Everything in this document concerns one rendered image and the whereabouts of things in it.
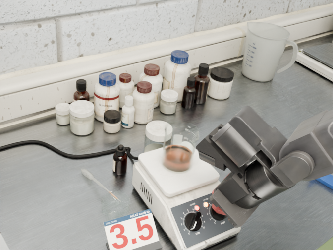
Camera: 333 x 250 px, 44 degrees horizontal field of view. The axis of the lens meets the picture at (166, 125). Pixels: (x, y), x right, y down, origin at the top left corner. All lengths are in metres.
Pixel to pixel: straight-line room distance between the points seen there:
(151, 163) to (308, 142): 0.35
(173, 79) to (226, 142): 0.54
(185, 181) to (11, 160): 0.38
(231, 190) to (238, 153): 0.08
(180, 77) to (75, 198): 0.45
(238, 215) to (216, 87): 0.56
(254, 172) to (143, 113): 0.47
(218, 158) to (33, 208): 0.37
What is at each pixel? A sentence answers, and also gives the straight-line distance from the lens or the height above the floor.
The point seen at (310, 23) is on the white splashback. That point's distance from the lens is 1.69.
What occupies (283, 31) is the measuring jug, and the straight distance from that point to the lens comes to 1.35.
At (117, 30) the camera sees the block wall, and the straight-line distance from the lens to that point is 1.10.
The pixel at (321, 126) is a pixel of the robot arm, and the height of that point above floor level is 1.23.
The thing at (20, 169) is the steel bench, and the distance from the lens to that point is 0.91.
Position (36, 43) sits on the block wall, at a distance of 1.01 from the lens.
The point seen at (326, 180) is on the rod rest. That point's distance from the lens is 0.98.
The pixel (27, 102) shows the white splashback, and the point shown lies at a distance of 1.01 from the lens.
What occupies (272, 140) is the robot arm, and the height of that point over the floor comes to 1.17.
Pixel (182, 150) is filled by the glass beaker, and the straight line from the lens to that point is 0.73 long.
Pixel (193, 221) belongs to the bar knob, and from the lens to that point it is 0.72.
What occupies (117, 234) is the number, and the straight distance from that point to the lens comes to 0.74.
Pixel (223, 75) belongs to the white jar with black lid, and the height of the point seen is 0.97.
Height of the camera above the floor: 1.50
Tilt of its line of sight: 35 degrees down
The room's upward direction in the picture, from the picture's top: 7 degrees clockwise
